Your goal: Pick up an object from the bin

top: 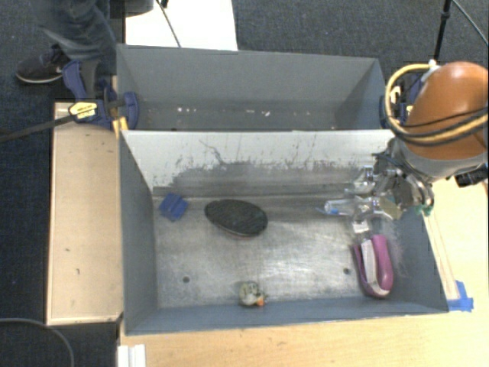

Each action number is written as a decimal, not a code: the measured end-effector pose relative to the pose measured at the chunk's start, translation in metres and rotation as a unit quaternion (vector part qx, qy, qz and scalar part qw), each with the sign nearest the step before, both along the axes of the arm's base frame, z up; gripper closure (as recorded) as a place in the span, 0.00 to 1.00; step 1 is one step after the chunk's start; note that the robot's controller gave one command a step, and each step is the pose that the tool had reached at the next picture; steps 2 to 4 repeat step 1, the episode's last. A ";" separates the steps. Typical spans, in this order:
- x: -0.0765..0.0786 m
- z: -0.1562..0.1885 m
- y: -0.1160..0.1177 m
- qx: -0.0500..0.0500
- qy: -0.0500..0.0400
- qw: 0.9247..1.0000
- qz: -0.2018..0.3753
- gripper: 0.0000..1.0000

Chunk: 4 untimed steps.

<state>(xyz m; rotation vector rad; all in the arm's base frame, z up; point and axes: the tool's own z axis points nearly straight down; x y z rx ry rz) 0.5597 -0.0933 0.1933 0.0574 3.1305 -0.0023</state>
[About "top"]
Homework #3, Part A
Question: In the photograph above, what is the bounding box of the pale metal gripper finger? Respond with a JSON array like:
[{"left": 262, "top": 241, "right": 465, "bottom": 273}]
[
  {"left": 324, "top": 197, "right": 379, "bottom": 219},
  {"left": 343, "top": 165, "right": 379, "bottom": 198}
]

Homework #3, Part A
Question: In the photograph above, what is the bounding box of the grey metal bin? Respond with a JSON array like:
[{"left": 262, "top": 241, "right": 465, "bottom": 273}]
[{"left": 114, "top": 43, "right": 452, "bottom": 336}]

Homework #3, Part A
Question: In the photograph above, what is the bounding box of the black oval brush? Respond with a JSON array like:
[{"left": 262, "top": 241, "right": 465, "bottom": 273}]
[{"left": 203, "top": 198, "right": 269, "bottom": 241}]

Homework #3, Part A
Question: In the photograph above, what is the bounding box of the grey toy bird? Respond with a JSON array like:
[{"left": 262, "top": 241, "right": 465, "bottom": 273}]
[{"left": 238, "top": 280, "right": 269, "bottom": 308}]

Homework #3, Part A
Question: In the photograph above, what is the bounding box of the blue ridged block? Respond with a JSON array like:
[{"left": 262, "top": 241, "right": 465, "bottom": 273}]
[{"left": 157, "top": 192, "right": 189, "bottom": 222}]

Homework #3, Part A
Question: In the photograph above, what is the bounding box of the pale wood board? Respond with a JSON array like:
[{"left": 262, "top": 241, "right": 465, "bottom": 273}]
[{"left": 44, "top": 101, "right": 125, "bottom": 326}]

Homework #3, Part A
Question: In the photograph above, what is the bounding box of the person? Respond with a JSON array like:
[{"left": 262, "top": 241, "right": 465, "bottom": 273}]
[{"left": 15, "top": 0, "right": 118, "bottom": 86}]

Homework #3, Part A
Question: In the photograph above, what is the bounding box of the purple brush with white strap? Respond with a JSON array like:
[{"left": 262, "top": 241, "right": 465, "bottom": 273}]
[{"left": 351, "top": 233, "right": 396, "bottom": 300}]

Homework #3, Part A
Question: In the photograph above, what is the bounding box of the black cylinder on white bracket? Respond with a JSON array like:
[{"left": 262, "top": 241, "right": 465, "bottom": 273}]
[{"left": 454, "top": 167, "right": 489, "bottom": 187}]

